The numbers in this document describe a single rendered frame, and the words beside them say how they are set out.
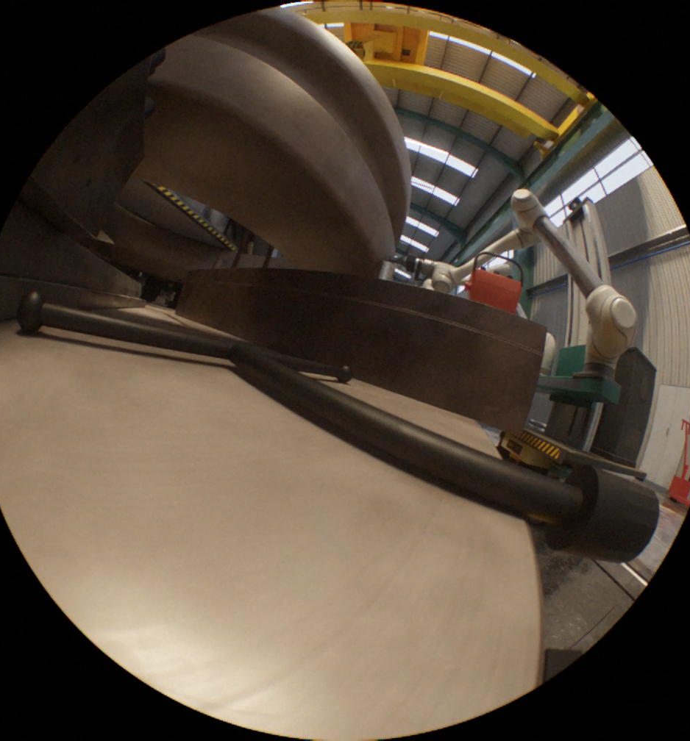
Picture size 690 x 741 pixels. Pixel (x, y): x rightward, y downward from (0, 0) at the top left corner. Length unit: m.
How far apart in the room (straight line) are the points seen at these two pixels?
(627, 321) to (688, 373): 6.15
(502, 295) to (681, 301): 7.04
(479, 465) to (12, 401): 0.27
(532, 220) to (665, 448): 5.57
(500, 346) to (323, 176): 0.75
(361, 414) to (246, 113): 0.69
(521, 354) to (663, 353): 6.55
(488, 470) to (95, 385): 0.26
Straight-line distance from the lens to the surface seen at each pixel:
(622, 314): 0.83
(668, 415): 6.21
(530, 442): 0.98
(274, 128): 0.70
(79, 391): 0.17
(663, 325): 7.44
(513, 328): 0.81
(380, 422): 0.16
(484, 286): 0.83
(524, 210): 1.10
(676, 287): 7.79
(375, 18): 11.41
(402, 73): 11.62
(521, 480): 0.16
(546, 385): 1.19
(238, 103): 0.70
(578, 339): 1.47
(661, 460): 6.12
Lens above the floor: 0.38
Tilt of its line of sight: 3 degrees down
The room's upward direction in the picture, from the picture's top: 17 degrees clockwise
